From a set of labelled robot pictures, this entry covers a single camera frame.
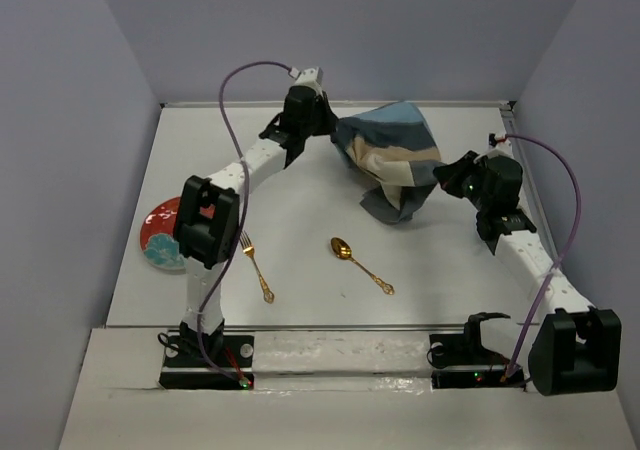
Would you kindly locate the gold fork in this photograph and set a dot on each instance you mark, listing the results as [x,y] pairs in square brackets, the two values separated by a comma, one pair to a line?
[249,251]

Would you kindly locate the striped blue beige placemat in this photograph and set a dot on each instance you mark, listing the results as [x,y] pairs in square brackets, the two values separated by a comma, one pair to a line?
[394,146]

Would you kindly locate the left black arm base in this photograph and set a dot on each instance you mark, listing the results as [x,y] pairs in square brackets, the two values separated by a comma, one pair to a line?
[184,368]

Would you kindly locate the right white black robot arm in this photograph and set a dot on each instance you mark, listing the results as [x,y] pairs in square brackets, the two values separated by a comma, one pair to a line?
[577,346]

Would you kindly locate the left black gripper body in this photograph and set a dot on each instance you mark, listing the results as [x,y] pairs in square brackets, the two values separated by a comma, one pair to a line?
[321,122]

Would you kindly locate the gold spoon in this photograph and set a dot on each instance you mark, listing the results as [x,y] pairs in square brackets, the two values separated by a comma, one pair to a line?
[342,250]

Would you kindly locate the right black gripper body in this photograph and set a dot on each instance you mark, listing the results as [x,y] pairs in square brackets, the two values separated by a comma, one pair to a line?
[475,174]

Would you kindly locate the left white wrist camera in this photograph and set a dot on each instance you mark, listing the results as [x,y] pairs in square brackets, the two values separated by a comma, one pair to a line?
[310,77]

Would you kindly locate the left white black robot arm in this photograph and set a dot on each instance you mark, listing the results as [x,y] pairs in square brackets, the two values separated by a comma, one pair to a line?
[212,210]

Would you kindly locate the red blue floral plate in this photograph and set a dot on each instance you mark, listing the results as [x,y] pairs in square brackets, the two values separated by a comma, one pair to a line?
[156,241]

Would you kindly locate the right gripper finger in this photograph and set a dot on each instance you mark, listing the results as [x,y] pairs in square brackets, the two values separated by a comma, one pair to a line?
[451,180]
[467,162]

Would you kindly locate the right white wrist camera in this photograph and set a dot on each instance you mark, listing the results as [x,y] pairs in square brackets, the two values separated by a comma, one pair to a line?
[499,144]

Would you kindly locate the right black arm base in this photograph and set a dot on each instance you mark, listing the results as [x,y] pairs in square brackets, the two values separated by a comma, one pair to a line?
[463,360]

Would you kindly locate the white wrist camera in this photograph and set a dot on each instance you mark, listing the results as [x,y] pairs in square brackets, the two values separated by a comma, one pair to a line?
[310,77]
[499,144]

